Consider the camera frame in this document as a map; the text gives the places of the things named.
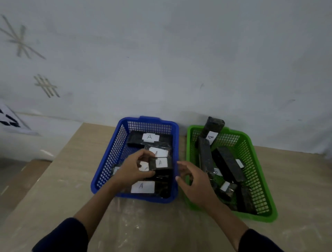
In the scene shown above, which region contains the person's left hand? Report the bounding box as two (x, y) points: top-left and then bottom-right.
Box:
(113, 149), (158, 192)

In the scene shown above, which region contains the person's right hand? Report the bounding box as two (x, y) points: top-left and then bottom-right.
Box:
(176, 160), (221, 211)

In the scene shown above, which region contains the black bar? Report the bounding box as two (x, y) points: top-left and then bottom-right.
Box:
(148, 156), (174, 171)

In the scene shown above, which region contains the person's right forearm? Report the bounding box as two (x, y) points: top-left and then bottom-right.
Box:
(207, 200), (284, 252)

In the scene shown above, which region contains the person's left forearm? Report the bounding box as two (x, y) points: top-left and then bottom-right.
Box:
(32, 179), (125, 252)

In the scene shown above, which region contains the pile of black labelled blocks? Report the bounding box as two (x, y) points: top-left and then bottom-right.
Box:
(195, 116), (258, 215)
(112, 130), (174, 199)

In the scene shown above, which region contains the blue plastic mesh basket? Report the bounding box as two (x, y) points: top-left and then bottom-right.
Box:
(90, 116), (180, 204)

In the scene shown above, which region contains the green plastic mesh basket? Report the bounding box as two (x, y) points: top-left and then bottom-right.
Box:
(186, 125), (278, 223)

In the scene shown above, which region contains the white sheet with black pattern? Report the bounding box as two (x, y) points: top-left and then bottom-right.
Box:
(0, 100), (39, 137)

